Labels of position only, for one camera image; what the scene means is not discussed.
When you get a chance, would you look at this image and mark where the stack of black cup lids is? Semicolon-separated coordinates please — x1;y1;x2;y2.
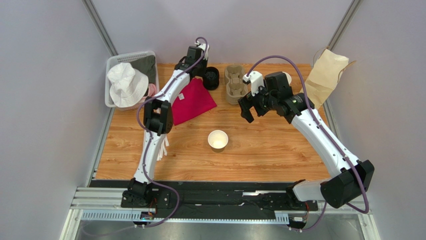
203;66;220;91

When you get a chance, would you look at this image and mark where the brown paper coffee cup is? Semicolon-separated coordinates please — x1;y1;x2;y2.
207;130;229;153

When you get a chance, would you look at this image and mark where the stack of paper cups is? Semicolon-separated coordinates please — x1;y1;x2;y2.
282;71;292;85

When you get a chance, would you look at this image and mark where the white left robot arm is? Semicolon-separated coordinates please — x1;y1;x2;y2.
121;43;210;208

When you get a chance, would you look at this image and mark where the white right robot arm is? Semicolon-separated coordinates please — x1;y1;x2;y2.
238;71;375;209

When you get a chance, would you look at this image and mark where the red folded cloth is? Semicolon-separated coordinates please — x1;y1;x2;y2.
172;78;217;126

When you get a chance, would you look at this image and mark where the cardboard cup carrier stack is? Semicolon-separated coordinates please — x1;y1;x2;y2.
224;64;249;105

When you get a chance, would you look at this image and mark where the pink cloth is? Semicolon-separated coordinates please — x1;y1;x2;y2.
142;83;157;100

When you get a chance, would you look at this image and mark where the dark green cloth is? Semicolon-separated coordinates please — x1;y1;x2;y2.
130;55;157;84

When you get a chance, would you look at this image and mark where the brown paper bag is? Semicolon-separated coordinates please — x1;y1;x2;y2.
304;48;356;109

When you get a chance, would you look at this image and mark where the white bucket hat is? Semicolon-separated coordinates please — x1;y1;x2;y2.
106;62;150;108

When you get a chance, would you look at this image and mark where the bundle of white straws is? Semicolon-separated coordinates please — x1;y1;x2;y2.
156;135;170;161

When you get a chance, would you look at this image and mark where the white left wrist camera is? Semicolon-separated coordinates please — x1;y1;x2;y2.
195;40;210;61

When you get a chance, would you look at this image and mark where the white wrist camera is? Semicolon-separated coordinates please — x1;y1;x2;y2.
242;70;265;97
195;40;210;61

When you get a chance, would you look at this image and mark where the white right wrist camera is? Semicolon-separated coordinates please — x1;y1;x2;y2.
242;70;265;97

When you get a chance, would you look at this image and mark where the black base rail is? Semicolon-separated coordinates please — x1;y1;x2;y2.
89;180;319;223

